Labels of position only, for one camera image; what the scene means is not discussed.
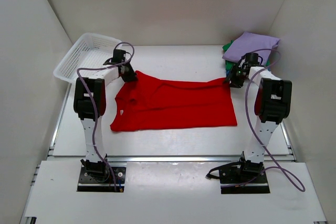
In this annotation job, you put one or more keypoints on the red t shirt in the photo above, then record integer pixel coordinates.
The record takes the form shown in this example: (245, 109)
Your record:
(156, 104)

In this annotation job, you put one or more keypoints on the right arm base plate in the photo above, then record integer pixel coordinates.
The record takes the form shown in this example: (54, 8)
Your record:
(244, 179)

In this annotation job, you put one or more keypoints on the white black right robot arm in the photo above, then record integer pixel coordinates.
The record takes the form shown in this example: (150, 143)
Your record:
(272, 105)

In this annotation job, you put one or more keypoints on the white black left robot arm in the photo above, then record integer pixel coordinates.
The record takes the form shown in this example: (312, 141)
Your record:
(90, 106)

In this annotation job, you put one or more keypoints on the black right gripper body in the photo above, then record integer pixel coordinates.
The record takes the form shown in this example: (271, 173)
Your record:
(233, 76)

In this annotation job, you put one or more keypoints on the lilac folded t shirt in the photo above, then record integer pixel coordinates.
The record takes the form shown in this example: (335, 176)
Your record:
(249, 42)

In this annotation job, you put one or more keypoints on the green folded t shirt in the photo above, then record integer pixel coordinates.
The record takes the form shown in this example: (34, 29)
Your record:
(229, 64)

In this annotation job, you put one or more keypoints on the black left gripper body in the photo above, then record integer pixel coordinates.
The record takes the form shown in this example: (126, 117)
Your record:
(130, 75)

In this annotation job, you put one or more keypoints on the white plastic basket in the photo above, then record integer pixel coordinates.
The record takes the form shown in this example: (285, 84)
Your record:
(89, 51)

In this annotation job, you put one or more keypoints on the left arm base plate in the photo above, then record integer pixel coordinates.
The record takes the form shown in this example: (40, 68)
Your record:
(87, 183)

